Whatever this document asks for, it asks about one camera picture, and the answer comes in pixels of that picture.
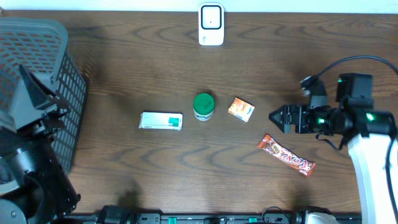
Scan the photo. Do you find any white green medicine box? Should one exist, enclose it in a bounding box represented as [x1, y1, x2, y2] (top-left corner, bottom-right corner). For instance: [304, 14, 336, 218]
[139, 112, 183, 131]

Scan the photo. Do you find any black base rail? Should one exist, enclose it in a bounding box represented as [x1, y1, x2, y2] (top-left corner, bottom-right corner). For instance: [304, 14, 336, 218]
[67, 205, 362, 224]

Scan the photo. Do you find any red chocolate bar wrapper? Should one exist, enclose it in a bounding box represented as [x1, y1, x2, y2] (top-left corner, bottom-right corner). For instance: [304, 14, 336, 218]
[257, 134, 317, 177]

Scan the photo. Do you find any white barcode scanner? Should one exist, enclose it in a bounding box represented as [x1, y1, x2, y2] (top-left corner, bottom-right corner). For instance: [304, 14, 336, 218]
[198, 2, 224, 46]

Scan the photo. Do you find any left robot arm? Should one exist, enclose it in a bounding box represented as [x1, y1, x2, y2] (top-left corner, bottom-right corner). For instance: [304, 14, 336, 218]
[1, 65, 81, 223]

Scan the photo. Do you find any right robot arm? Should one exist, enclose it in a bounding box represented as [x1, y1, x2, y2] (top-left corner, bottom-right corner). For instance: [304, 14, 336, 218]
[269, 73, 397, 223]

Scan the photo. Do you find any grey plastic mesh basket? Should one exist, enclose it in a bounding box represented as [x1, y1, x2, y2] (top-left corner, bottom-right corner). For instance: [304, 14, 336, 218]
[1, 17, 88, 172]

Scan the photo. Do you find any green lid jar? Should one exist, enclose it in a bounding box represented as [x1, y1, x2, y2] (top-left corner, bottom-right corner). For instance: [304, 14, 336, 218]
[193, 93, 215, 121]

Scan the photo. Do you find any orange snack packet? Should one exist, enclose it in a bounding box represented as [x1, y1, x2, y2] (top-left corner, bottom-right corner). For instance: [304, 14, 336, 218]
[228, 97, 255, 123]

